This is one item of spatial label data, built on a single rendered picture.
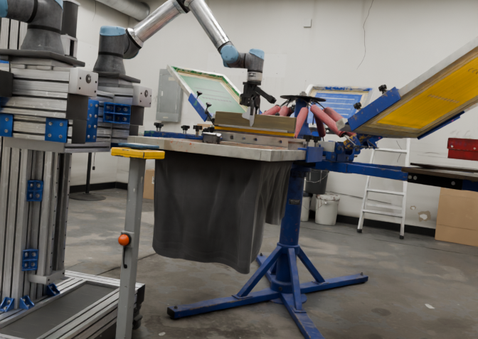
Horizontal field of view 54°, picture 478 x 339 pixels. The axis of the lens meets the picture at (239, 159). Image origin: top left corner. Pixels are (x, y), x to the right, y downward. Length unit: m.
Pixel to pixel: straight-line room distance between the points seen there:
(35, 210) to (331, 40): 5.05
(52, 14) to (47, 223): 0.85
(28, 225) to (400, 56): 5.14
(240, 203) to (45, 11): 0.99
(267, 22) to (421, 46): 2.07
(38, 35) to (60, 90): 0.22
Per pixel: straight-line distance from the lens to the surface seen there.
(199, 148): 1.69
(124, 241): 1.61
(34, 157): 2.13
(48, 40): 1.87
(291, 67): 6.58
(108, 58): 2.29
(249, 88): 2.26
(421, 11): 6.48
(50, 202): 2.13
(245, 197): 1.73
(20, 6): 1.85
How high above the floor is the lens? 1.03
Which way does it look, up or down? 3 degrees down
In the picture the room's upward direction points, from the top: 5 degrees clockwise
